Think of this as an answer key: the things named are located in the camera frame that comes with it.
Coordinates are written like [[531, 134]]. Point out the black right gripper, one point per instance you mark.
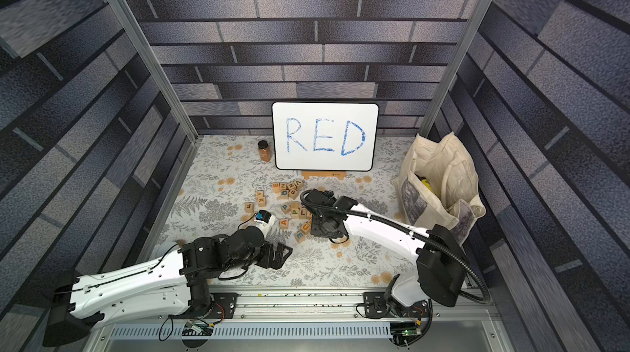
[[321, 226]]

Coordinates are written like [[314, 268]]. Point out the blue E letter block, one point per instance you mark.
[[300, 237]]

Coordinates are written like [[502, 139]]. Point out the cream canvas tote bag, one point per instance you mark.
[[438, 185]]

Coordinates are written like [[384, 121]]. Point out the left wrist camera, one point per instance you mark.
[[265, 221]]

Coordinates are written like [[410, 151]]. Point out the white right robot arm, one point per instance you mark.
[[440, 263]]

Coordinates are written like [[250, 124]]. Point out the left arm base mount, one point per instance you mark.
[[220, 306]]

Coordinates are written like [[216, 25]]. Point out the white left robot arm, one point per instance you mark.
[[174, 286]]

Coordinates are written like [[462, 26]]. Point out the whiteboard with RED writing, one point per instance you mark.
[[324, 136]]

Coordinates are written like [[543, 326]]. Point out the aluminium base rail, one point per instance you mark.
[[321, 315]]

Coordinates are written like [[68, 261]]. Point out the wooden whiteboard stand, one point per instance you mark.
[[340, 175]]

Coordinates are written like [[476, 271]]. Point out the amber spice jar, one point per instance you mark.
[[265, 151]]

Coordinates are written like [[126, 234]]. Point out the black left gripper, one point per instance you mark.
[[270, 262]]

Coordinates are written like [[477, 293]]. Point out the floral patterned table mat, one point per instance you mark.
[[226, 174]]

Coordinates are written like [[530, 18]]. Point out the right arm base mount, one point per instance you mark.
[[393, 305]]

